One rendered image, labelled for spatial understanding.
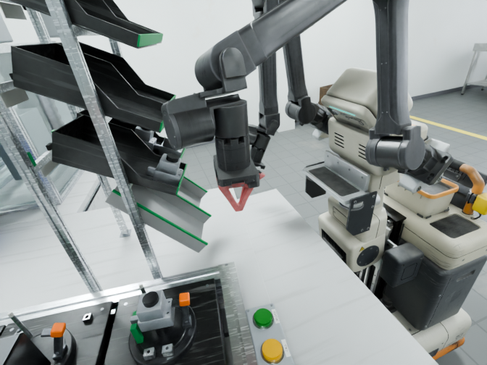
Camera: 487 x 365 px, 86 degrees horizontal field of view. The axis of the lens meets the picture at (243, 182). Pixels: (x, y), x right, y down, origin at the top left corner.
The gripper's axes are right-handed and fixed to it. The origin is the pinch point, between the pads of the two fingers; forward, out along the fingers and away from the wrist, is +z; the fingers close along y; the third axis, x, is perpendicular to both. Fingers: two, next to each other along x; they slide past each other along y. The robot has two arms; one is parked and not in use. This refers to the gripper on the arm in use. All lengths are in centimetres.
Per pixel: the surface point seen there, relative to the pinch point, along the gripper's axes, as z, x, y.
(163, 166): -2.2, -14.9, -19.0
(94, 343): 26.9, -34.1, 2.8
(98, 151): -8.4, -27.3, -17.6
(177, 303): 17.2, -14.5, 4.7
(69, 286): 38, -53, -26
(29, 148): 8, -78, -80
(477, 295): 120, 145, -37
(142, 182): 0.0, -20.0, -16.6
